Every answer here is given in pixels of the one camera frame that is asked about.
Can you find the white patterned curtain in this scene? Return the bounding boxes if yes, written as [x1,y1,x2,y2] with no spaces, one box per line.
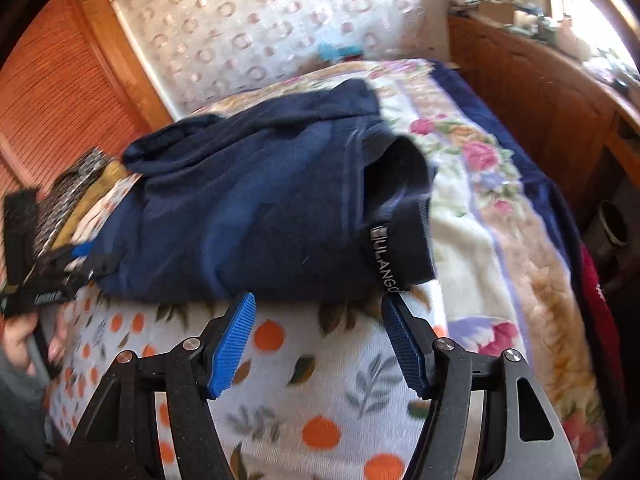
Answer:
[112,0,451,116]

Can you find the red cloth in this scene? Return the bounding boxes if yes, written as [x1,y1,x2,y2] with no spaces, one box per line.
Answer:
[577,242,623,386]

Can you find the floral blanket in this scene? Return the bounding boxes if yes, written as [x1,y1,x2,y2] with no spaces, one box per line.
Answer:
[192,57,613,480]

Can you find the light blue object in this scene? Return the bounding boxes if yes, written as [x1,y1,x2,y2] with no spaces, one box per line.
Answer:
[317,41,365,63]

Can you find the navy t-shirt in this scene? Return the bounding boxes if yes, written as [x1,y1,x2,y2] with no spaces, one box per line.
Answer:
[95,77,437,306]

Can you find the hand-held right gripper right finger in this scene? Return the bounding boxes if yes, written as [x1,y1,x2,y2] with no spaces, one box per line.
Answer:
[381,296,582,480]

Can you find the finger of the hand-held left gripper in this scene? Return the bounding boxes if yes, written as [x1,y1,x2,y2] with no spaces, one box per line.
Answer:
[47,241,123,291]

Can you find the clutter on cabinet top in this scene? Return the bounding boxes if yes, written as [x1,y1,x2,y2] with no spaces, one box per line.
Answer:
[445,0,636,91]

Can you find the wooden cabinet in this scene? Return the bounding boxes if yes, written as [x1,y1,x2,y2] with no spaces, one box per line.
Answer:
[446,12,640,241]

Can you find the wooden headboard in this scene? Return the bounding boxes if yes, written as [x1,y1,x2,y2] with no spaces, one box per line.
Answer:
[0,0,173,201]

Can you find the dark cylindrical container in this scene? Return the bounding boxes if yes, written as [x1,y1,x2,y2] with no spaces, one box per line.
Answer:
[582,200,630,281]

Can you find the orange print cushion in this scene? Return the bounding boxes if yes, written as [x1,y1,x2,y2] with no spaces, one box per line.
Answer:
[42,175,451,480]

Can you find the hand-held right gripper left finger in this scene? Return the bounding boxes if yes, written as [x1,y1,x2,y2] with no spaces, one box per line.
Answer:
[65,292,257,480]

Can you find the person's left hand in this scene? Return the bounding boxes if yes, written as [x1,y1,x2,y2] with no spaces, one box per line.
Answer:
[0,310,70,377]

